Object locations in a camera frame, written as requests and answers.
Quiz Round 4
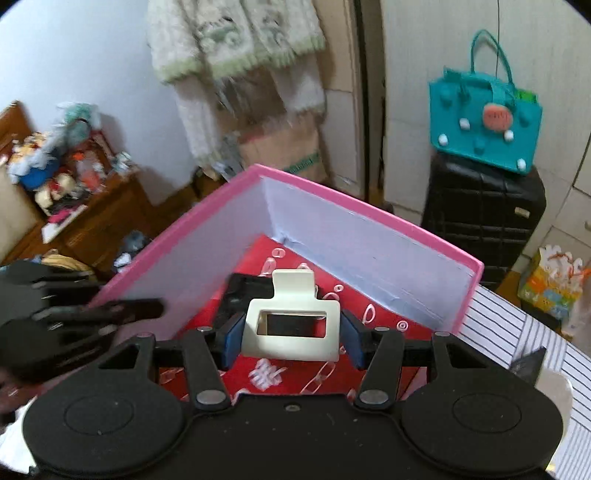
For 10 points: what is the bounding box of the dark flat object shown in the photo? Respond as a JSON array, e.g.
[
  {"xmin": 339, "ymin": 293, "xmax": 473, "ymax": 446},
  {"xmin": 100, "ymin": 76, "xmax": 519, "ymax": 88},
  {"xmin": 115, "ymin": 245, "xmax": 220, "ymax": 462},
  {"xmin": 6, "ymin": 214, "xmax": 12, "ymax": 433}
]
[{"xmin": 509, "ymin": 347, "xmax": 548, "ymax": 385}]

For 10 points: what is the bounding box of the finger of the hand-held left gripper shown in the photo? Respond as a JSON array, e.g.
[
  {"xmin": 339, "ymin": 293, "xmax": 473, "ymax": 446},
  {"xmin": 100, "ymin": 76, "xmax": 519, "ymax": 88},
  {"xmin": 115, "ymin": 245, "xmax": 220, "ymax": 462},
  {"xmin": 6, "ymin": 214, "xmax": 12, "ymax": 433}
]
[{"xmin": 88, "ymin": 298, "xmax": 165, "ymax": 322}]

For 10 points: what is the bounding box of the black hard suitcase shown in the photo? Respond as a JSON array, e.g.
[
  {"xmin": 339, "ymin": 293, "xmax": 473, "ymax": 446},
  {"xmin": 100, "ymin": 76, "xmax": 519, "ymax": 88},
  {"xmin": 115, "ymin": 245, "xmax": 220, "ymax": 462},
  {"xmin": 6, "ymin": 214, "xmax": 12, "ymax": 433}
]
[{"xmin": 421, "ymin": 152, "xmax": 547, "ymax": 291}]

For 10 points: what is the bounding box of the wooden cabinet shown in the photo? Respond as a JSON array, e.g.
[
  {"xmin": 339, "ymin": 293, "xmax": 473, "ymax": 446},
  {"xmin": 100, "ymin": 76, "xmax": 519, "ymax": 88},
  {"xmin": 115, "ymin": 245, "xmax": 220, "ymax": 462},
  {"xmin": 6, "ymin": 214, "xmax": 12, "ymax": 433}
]
[{"xmin": 39, "ymin": 129, "xmax": 155, "ymax": 278}]

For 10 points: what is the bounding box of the tan wooden panel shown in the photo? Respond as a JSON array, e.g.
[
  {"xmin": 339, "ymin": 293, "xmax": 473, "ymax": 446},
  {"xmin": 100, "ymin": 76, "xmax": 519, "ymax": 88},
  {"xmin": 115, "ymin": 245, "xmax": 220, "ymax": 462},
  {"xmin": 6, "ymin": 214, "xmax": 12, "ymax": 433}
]
[{"xmin": 321, "ymin": 0, "xmax": 368, "ymax": 199}]

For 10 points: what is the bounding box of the colourful gift bag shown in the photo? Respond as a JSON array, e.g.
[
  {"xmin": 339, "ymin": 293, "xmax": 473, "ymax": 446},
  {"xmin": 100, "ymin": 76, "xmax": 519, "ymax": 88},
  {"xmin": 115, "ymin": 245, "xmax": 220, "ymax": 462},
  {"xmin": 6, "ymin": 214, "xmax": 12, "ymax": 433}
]
[{"xmin": 517, "ymin": 244, "xmax": 591, "ymax": 333}]

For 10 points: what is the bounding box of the beige wardrobe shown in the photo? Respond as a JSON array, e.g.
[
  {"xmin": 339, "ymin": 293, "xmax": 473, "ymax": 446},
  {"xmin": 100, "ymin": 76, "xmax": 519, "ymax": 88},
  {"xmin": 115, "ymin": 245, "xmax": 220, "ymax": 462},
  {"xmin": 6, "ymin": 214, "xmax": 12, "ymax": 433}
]
[{"xmin": 379, "ymin": 0, "xmax": 591, "ymax": 259}]

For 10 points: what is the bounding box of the cardboard box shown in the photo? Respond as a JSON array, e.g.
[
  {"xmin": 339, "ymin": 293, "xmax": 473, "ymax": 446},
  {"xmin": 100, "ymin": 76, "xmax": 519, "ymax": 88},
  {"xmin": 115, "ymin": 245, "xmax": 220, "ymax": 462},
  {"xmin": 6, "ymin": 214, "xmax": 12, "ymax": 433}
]
[{"xmin": 217, "ymin": 108, "xmax": 331, "ymax": 185}]

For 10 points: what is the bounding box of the pink storage box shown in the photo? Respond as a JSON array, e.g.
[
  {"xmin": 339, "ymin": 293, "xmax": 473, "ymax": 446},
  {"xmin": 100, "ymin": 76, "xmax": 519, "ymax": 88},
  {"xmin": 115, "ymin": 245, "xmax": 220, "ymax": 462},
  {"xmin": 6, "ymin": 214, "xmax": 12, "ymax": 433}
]
[{"xmin": 88, "ymin": 164, "xmax": 485, "ymax": 402}]

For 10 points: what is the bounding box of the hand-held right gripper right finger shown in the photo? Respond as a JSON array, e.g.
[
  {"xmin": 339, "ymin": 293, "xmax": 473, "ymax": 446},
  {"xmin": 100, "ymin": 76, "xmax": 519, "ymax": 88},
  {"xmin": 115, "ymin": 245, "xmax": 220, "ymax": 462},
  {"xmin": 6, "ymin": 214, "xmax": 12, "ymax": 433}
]
[{"xmin": 341, "ymin": 309, "xmax": 493, "ymax": 412}]

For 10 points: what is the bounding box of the striped white cloth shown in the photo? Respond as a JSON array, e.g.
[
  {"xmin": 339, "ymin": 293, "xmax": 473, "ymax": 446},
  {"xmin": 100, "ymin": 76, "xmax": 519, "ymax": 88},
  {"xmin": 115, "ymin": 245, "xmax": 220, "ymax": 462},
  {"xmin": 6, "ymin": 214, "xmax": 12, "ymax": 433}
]
[{"xmin": 455, "ymin": 284, "xmax": 591, "ymax": 480}]

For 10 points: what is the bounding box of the cream hair claw clip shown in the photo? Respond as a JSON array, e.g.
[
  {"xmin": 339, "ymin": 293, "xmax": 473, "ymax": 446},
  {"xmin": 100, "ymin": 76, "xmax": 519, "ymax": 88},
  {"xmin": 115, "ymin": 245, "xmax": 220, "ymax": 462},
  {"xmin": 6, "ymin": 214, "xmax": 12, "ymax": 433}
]
[{"xmin": 243, "ymin": 270, "xmax": 342, "ymax": 362}]

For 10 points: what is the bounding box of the cream fuzzy cardigan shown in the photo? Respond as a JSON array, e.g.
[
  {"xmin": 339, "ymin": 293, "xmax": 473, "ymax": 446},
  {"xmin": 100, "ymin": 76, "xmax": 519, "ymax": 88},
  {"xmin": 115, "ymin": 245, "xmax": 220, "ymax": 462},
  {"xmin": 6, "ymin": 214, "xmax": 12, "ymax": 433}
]
[{"xmin": 147, "ymin": 0, "xmax": 328, "ymax": 169}]

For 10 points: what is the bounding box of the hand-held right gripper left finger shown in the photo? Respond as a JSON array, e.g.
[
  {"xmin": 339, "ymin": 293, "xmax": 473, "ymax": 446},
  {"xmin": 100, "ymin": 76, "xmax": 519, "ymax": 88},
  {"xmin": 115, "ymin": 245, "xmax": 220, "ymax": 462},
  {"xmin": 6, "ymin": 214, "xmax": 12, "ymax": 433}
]
[{"xmin": 98, "ymin": 312, "xmax": 244, "ymax": 412}]

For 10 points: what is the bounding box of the teal felt handbag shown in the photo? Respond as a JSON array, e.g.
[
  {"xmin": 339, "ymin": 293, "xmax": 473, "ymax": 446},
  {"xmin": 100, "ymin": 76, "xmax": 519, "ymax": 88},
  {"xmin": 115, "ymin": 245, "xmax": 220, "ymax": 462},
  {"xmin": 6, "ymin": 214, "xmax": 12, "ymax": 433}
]
[{"xmin": 428, "ymin": 30, "xmax": 543, "ymax": 175}]

